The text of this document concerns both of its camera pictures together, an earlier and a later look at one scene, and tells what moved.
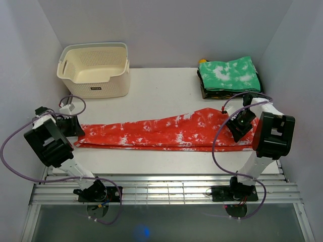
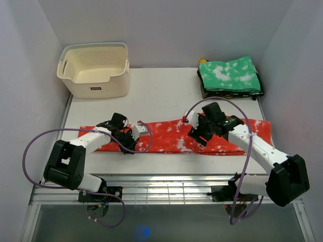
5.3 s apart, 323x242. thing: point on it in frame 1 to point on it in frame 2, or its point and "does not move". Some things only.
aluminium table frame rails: x=56 y=187 does not move
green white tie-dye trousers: x=239 y=74 does not move
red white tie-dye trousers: x=206 y=129 does not move
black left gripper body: x=65 y=124 to x=126 y=140
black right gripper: x=237 y=135 to x=196 y=135
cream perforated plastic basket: x=95 y=70 does not move
